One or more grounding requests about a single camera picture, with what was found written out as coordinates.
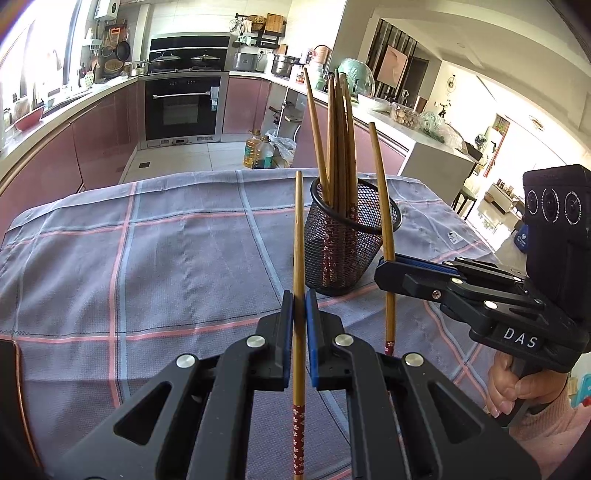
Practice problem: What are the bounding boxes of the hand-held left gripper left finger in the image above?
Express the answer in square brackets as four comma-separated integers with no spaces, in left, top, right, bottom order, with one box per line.
[48,290,296,480]

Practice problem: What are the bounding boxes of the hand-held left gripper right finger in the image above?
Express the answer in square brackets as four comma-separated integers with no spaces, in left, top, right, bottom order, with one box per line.
[305,288,542,480]

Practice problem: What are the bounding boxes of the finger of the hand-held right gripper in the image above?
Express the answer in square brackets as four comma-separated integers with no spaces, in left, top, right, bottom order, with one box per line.
[374,260,546,329]
[392,252,526,295]

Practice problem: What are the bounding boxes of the black mesh utensil holder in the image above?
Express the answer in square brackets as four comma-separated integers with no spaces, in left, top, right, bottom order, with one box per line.
[303,176,403,297]

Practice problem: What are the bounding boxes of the pair of chopsticks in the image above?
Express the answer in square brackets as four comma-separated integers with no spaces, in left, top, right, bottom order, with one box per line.
[342,75,360,289]

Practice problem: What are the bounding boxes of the person's right forearm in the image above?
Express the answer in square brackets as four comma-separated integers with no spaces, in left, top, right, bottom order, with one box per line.
[507,374,591,464]

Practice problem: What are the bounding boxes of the person's right hand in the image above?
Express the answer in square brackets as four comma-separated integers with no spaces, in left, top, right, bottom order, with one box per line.
[486,356,570,419]

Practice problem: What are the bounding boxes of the dark stool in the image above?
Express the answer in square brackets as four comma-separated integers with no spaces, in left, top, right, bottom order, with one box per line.
[452,189,476,219]

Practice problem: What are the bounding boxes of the clear egg box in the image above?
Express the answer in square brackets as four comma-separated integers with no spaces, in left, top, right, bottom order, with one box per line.
[391,102,419,126]

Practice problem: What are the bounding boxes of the grey checked tablecloth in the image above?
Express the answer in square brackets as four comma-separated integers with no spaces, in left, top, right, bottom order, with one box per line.
[0,168,500,480]

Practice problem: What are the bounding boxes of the clear plastic bag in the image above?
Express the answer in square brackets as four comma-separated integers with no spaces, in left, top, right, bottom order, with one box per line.
[357,94,393,114]

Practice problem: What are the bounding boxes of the white plastic bag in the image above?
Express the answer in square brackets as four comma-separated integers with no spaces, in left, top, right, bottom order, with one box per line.
[265,130,297,167]

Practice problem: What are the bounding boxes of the dark cooking oil bottle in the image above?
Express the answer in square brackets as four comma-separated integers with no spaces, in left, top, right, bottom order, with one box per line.
[254,135,276,169]

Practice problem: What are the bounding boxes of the yellow cooking oil bottle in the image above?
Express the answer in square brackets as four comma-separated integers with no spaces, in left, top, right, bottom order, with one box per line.
[243,128,263,169]

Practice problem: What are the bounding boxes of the pink lower kitchen cabinet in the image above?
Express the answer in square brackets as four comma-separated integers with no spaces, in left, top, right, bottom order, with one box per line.
[222,76,413,177]
[0,76,140,223]

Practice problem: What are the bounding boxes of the steel stock pot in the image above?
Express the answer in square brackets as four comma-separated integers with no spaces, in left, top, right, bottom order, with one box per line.
[270,54,299,77]

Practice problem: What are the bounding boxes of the black built-in oven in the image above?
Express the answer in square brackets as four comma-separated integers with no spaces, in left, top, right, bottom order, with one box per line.
[140,73,230,149]

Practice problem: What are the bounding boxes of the silver countertop appliance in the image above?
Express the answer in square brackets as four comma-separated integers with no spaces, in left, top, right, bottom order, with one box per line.
[232,51,259,73]

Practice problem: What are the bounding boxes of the dark smartphone copper edge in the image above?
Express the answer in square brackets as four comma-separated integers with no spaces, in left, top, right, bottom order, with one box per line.
[0,339,43,468]

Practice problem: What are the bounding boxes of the black range hood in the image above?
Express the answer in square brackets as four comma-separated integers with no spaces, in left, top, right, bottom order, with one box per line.
[148,32,232,73]

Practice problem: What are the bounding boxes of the red bowl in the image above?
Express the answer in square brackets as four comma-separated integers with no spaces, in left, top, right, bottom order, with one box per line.
[12,104,46,132]

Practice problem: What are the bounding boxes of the kitchen window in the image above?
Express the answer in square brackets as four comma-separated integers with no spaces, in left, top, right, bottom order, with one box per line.
[0,0,80,108]

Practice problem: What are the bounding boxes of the framed wall picture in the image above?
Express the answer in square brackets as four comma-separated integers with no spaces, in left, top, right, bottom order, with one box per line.
[380,45,410,88]

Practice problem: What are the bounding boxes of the black wall storage rack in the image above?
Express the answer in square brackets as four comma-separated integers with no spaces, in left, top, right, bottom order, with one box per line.
[235,13,285,49]

